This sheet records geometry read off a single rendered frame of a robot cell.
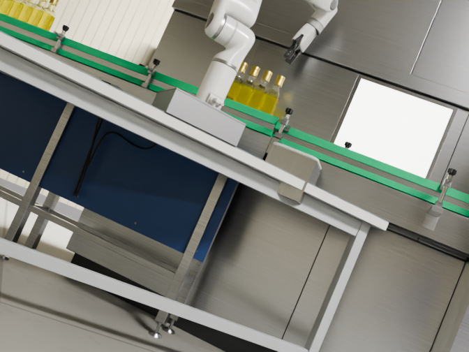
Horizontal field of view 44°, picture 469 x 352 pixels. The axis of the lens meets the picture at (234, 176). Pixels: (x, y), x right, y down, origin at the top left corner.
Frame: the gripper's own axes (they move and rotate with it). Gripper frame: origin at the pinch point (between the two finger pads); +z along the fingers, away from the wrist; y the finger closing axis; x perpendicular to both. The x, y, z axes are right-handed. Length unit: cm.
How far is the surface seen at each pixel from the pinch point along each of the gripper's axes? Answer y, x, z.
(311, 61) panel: -11.7, 5.5, -6.6
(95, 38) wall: -168, -192, 37
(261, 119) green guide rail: 14.0, 11.6, 29.8
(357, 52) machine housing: -14.7, 18.4, -22.2
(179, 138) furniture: 57, 7, 56
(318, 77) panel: -11.7, 12.3, -2.8
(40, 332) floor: 73, 17, 125
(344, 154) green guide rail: 4.5, 44.5, 20.0
